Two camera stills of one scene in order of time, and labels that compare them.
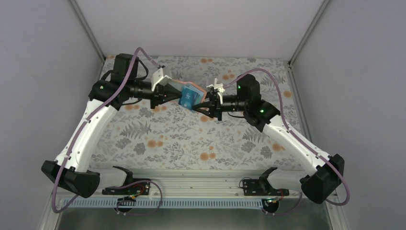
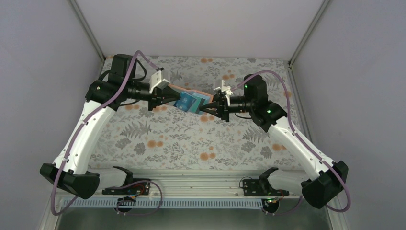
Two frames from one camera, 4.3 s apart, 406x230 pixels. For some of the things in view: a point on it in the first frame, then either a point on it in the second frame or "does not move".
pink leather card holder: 178,85 to 202,98
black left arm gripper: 162,94 does not move
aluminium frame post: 290,64 does not move
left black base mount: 132,186 does not move
